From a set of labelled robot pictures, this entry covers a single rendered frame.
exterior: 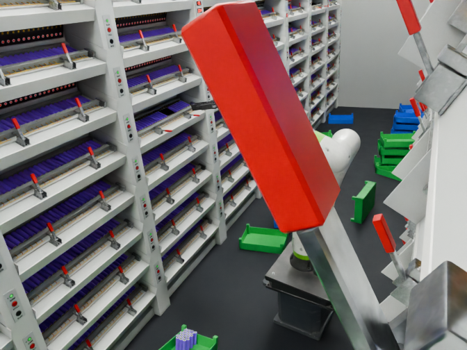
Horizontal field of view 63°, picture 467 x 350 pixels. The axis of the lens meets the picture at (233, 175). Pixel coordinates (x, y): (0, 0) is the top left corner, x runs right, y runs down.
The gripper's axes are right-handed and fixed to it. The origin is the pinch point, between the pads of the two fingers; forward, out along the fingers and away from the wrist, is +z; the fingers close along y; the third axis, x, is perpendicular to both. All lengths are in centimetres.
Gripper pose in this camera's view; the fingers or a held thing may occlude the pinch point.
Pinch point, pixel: (199, 105)
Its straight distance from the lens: 197.1
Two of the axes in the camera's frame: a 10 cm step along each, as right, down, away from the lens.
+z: -8.4, 0.2, 5.4
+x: 2.3, 9.2, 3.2
